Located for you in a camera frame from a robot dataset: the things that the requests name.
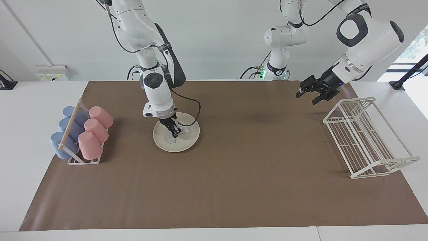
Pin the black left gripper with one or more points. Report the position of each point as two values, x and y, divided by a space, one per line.
329 82

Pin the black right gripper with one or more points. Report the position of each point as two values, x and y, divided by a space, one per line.
168 120

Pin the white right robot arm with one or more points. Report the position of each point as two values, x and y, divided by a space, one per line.
157 87

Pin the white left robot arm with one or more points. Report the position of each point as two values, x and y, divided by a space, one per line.
371 36

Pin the cream round plate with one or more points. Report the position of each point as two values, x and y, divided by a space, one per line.
187 140

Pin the pink plastic cup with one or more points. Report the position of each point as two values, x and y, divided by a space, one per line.
97 130
90 145
101 116

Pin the brown table mat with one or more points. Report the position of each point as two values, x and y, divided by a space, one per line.
234 187

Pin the blue plastic cup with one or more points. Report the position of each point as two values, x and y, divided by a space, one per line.
60 147
78 117
74 130

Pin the white wall outlet box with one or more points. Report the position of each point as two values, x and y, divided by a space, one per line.
51 73

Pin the small black clamp mount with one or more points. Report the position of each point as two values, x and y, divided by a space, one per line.
6 83

